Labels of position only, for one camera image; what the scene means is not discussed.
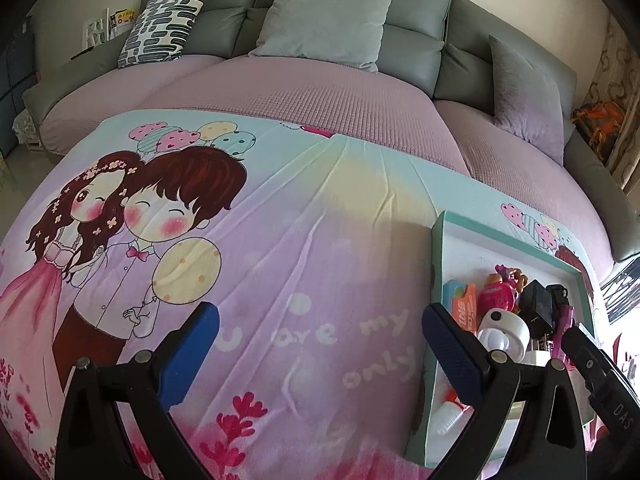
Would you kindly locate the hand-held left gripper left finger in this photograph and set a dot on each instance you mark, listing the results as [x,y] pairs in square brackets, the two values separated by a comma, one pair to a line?
[190,355]

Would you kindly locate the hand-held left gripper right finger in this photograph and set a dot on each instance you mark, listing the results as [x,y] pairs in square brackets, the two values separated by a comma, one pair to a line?
[452,355]

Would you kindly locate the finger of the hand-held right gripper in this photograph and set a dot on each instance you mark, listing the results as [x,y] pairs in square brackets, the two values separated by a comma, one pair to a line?
[585,355]

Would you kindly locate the orange blue snack packet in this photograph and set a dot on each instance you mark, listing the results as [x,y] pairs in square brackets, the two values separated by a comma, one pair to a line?
[457,305]

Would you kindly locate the red bottle with clear cap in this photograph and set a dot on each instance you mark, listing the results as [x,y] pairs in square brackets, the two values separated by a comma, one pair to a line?
[450,415]

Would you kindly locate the white smartwatch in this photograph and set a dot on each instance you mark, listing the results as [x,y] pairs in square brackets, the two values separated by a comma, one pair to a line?
[510,332]

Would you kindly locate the black power adapter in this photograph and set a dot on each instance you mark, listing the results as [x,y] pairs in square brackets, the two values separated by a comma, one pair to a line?
[535,305]

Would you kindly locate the white teal-rimmed tray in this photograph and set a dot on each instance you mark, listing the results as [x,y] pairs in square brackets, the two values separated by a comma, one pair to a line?
[455,240]

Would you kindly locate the black metal railing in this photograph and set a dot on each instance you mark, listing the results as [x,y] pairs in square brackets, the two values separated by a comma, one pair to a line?
[620,290]

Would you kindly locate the printed cartoon blanket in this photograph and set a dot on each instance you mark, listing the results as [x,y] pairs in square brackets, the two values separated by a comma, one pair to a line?
[300,240]

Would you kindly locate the orange bag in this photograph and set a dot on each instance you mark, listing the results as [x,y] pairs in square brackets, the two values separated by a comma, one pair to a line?
[597,125]

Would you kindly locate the lavender pillow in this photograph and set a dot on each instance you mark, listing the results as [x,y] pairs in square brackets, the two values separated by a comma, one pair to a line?
[525,100]

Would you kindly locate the pink sofa cover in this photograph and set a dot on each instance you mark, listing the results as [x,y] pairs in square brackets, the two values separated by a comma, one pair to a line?
[310,95]

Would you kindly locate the beige patterned curtain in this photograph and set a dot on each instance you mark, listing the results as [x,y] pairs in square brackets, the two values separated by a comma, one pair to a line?
[612,60]

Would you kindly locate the blue cabinet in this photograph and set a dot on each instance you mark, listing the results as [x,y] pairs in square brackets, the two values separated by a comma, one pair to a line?
[12,85]

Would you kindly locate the black white patterned pillow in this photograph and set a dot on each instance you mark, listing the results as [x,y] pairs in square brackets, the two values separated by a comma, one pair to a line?
[160,25]

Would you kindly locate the grey sofa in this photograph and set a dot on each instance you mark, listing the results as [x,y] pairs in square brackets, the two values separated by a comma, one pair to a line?
[415,15]

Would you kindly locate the yellow cover book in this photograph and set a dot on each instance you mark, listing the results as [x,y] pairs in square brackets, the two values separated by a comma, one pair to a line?
[122,17]

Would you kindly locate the grey pillow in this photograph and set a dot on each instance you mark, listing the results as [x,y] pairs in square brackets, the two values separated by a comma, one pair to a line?
[325,20]

